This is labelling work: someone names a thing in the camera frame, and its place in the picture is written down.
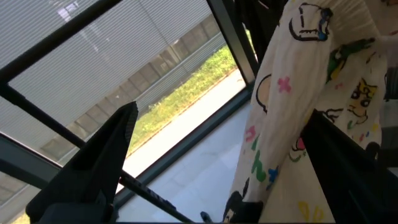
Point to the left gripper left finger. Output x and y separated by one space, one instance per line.
93 168

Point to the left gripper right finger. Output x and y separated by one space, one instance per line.
357 186

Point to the black clothes rack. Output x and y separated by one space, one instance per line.
40 116

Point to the cream printed garment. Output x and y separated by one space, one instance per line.
295 102

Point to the window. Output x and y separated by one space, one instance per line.
161 46

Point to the black garment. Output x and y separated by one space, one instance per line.
258 25

